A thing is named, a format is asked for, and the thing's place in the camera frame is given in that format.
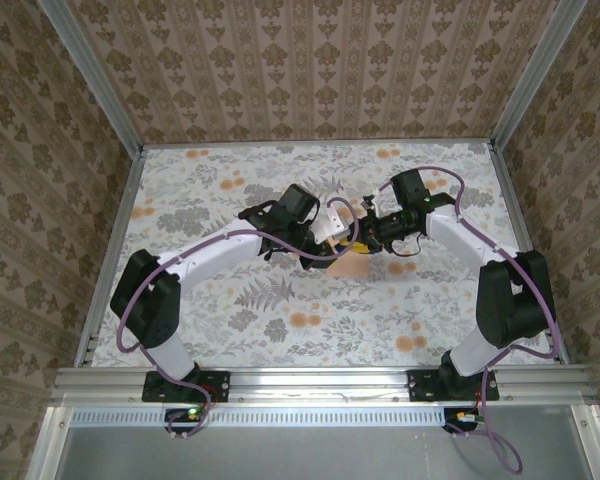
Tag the peach paper envelope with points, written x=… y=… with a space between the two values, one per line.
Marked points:
x=352 y=267

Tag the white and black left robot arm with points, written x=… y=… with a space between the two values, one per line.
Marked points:
x=220 y=255

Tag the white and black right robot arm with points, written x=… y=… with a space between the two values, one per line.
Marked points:
x=450 y=235

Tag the small controller board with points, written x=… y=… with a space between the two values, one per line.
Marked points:
x=180 y=415
x=467 y=417

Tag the grey metal panel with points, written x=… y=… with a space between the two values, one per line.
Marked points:
x=305 y=455

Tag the thin aluminium table rail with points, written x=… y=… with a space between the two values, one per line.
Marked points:
x=430 y=143

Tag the aluminium table side rail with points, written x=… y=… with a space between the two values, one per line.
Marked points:
x=114 y=240
x=521 y=225

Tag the aluminium frame rail with bases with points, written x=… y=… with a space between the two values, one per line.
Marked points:
x=320 y=385

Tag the slanted aluminium frame post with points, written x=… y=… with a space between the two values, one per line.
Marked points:
x=94 y=75
x=535 y=75

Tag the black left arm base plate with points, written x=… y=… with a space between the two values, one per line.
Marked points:
x=220 y=387

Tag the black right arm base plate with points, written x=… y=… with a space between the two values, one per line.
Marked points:
x=494 y=385

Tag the aluminium frame bar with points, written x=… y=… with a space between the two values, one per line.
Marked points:
x=45 y=450
x=592 y=450

